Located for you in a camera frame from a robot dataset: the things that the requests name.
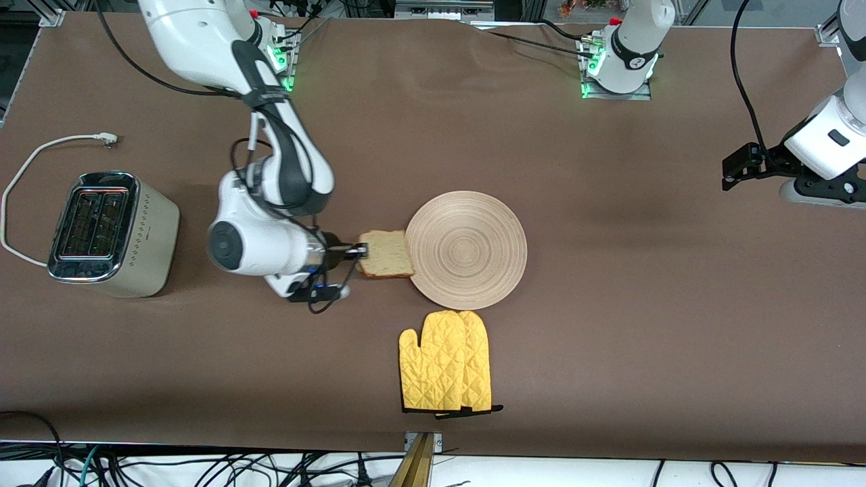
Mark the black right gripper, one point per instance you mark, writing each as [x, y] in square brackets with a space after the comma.
[333, 251]

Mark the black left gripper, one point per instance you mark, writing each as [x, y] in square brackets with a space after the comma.
[770, 163]

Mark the slice of bread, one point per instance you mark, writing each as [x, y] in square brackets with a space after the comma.
[385, 256]

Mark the round wooden plate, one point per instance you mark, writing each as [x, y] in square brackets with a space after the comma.
[467, 250]

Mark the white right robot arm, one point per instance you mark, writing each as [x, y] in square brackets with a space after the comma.
[264, 250]

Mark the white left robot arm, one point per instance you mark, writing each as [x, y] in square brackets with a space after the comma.
[632, 40]

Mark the silver two-slot toaster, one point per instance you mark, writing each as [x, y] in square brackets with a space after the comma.
[108, 237]

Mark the yellow quilted oven mitt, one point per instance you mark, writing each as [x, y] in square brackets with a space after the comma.
[433, 368]
[482, 365]

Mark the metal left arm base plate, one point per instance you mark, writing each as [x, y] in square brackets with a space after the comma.
[612, 95]

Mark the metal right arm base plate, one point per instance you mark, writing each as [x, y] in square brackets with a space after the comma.
[289, 61]

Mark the gold aluminium profile post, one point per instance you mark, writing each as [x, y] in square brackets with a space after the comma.
[414, 467]

